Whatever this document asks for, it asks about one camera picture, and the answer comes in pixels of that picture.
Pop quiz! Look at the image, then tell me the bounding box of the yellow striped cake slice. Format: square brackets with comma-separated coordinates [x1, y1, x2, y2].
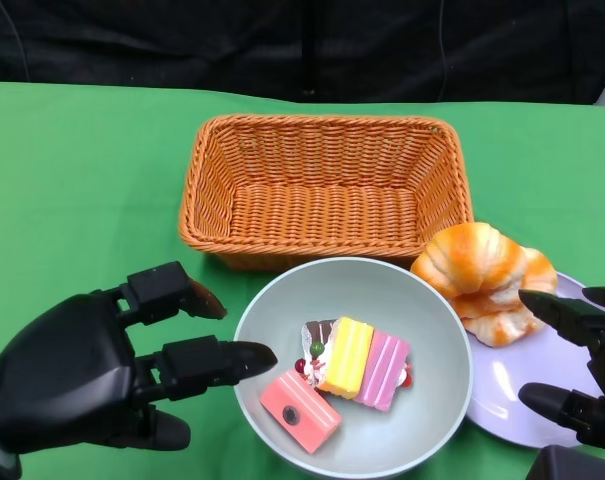
[316, 316, 375, 401]

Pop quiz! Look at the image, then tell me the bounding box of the pale green bowl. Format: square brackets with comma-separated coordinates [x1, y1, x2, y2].
[231, 256, 474, 479]

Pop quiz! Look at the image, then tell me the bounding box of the green tablecloth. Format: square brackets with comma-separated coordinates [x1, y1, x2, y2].
[0, 79, 605, 480]

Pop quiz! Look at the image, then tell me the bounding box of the orange striped ring bread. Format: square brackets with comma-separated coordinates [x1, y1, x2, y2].
[410, 223, 529, 314]
[451, 247, 559, 348]

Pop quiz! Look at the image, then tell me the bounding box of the orange wicker basket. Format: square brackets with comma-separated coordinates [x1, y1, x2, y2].
[179, 113, 476, 271]

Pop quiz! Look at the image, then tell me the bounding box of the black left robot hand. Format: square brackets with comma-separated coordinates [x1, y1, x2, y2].
[0, 260, 279, 456]

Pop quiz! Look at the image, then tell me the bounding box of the pink striped cake slice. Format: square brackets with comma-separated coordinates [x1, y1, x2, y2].
[354, 329, 413, 414]

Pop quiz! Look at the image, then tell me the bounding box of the chocolate cake with cherries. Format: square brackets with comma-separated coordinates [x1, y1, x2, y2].
[295, 319, 341, 389]

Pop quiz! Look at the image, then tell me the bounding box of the black curtain backdrop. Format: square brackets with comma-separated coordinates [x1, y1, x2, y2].
[0, 0, 605, 106]

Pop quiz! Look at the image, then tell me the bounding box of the lavender round plate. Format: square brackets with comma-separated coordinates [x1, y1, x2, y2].
[464, 271, 605, 448]

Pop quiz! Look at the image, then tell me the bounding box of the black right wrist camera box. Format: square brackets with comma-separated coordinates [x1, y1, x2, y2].
[524, 444, 605, 480]

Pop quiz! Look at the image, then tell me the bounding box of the coral cake with black dot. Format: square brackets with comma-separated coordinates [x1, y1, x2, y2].
[259, 368, 343, 455]

